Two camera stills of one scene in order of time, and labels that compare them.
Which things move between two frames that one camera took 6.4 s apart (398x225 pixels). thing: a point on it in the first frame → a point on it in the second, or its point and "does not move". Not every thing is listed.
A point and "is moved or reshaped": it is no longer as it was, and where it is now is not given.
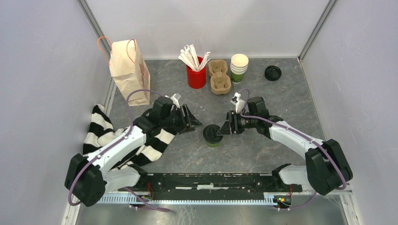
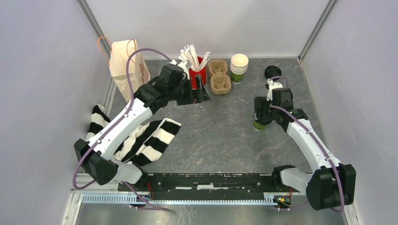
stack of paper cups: (238, 66) does not move
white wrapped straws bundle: (188, 54) does not move
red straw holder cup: (196, 79) does not move
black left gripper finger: (191, 120) → (203, 95)
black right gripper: (231, 127) → (261, 102)
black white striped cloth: (100, 130) does not move
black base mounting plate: (212, 186) does not move
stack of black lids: (272, 73) does not move
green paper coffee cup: (212, 145) is moved or reshaped
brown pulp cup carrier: (220, 82) does not move
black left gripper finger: (187, 130) → (187, 101)
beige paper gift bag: (128, 72) does not move
